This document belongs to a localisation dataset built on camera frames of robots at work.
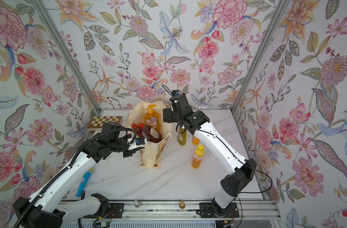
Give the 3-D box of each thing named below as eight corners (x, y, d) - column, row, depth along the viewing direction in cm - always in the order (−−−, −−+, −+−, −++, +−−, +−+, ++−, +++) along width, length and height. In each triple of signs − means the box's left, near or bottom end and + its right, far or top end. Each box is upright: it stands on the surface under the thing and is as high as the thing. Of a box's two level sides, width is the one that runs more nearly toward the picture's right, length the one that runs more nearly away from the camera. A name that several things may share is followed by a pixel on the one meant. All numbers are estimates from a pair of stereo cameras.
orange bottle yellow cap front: (191, 169, 90) (196, 152, 72) (191, 163, 93) (195, 144, 75) (199, 169, 91) (206, 152, 72) (198, 163, 93) (205, 144, 75)
